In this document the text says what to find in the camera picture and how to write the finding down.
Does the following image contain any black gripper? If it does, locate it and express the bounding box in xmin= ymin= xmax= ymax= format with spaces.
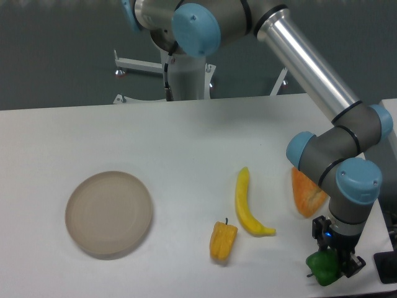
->
xmin=312 ymin=216 xmax=366 ymax=278

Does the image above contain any green bell pepper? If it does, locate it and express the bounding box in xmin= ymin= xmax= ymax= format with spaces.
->
xmin=306 ymin=249 xmax=341 ymax=286

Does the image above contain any silver and grey robot arm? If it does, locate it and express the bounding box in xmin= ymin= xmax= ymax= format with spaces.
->
xmin=121 ymin=1 xmax=393 ymax=278

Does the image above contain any yellow orange bell pepper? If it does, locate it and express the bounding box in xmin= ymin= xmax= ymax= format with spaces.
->
xmin=209 ymin=218 xmax=238 ymax=261

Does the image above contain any black device at right edge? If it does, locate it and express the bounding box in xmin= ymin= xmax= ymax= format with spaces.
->
xmin=373 ymin=251 xmax=396 ymax=284

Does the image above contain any orange pumpkin slice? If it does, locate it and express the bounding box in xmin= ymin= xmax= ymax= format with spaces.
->
xmin=292 ymin=167 xmax=328 ymax=218

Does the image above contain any yellow banana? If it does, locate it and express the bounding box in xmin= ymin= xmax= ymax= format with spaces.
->
xmin=234 ymin=167 xmax=276 ymax=237

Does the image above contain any beige round plate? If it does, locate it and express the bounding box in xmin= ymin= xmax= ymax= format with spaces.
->
xmin=65 ymin=171 xmax=153 ymax=260

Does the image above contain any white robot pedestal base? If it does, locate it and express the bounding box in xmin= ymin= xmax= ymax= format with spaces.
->
xmin=112 ymin=48 xmax=290 ymax=105

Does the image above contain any black cable with connector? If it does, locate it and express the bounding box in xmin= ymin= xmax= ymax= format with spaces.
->
xmin=163 ymin=40 xmax=179 ymax=102

